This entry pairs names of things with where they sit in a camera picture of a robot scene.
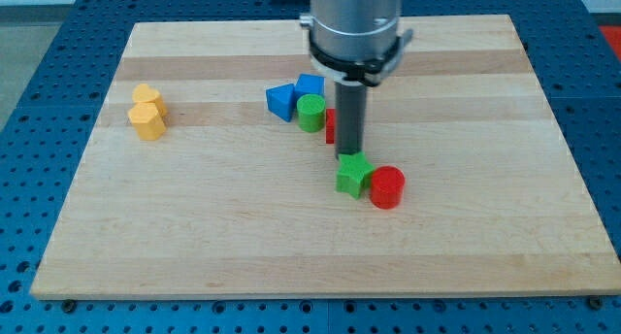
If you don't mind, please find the green star block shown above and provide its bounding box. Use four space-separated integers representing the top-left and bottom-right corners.
336 151 376 199

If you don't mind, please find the red cylinder block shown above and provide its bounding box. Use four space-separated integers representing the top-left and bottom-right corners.
370 166 406 210

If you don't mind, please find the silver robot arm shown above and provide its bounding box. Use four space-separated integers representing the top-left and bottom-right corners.
300 0 412 87

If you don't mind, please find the red block behind tool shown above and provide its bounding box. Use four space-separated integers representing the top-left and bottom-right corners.
325 108 336 145

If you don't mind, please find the green cylinder block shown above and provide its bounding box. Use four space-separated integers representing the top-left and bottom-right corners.
297 94 326 133

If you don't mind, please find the blue triangle block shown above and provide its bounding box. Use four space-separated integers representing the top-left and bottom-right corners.
265 83 296 122

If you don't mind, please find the blue cube block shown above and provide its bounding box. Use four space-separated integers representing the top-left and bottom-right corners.
294 74 325 99

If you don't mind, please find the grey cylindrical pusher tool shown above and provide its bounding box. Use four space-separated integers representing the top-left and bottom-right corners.
335 83 367 157

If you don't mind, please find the wooden board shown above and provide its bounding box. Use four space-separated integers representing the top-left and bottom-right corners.
31 15 620 300

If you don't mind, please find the yellow hexagon block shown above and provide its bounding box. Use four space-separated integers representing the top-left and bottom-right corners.
127 103 167 141

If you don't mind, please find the yellow heart block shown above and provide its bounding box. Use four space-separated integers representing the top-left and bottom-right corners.
132 83 168 117

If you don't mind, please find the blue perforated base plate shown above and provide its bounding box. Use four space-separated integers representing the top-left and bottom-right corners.
1 0 620 333

